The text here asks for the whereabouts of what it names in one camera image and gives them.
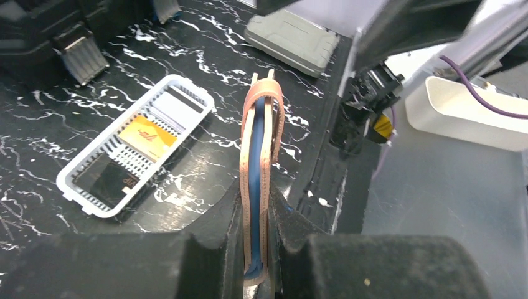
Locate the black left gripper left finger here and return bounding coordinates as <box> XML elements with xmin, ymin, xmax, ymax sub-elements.
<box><xmin>1</xmin><ymin>182</ymin><xmax>243</xmax><ymax>298</ymax></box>

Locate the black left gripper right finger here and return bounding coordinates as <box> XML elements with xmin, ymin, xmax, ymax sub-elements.
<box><xmin>268</xmin><ymin>186</ymin><xmax>490</xmax><ymax>298</ymax></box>

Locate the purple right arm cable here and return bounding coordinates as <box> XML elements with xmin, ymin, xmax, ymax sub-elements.
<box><xmin>371</xmin><ymin>54</ymin><xmax>528</xmax><ymax>183</ymax></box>

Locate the orange credit card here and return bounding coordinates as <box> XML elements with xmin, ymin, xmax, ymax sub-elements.
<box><xmin>118</xmin><ymin>115</ymin><xmax>177</xmax><ymax>162</ymax></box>

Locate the white plastic cup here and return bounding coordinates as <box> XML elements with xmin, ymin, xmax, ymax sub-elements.
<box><xmin>405</xmin><ymin>76</ymin><xmax>527</xmax><ymax>152</ymax></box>

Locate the brown leather card holder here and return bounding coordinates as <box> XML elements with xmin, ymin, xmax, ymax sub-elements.
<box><xmin>239</xmin><ymin>69</ymin><xmax>285</xmax><ymax>287</ymax></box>

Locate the black red toolbox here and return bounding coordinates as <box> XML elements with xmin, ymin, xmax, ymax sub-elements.
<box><xmin>1</xmin><ymin>0</ymin><xmax>180</xmax><ymax>89</ymax></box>

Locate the white plastic basket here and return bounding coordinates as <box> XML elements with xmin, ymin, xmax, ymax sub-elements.
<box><xmin>56</xmin><ymin>75</ymin><xmax>215</xmax><ymax>218</ymax></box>

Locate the black credit card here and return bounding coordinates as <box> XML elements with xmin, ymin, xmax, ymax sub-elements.
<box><xmin>73</xmin><ymin>153</ymin><xmax>139</xmax><ymax>208</ymax></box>

